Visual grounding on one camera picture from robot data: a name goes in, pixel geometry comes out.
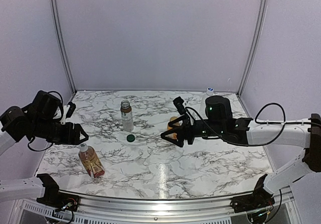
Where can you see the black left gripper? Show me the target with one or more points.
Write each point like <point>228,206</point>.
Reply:
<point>72,139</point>

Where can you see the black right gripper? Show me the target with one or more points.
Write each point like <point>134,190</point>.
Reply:
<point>185,127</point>

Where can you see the tea bottle red label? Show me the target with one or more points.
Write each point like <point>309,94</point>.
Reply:
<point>90,161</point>

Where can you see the dark green bottle cap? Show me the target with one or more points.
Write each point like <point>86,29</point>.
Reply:
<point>130,138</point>

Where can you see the coffee bottle white label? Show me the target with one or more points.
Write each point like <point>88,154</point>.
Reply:
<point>126,115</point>

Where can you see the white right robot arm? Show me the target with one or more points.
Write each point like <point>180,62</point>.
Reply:
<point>247,132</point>

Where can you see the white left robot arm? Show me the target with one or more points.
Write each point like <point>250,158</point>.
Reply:
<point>44,118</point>

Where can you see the clear water bottle blue cap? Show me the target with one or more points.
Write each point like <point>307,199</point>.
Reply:
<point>208,93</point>

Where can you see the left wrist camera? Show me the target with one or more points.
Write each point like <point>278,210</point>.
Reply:
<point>67,112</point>

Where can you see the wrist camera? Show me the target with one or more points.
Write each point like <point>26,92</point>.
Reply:
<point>179,104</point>
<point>67,112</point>

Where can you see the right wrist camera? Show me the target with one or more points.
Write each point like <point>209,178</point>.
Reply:
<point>179,104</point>

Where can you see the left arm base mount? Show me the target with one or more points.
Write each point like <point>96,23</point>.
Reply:
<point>53,197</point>

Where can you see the aluminium table front rail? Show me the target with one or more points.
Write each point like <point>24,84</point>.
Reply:
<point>99,209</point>

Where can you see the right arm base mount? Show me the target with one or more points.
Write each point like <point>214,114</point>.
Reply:
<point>259,198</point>

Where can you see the left aluminium frame post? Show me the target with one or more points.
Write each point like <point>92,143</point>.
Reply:
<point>61,45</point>

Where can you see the aluminium frame post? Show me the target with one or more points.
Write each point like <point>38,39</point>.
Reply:
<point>61,45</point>
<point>253,47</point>

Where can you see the right aluminium frame post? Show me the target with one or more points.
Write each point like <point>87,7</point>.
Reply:
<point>253,47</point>

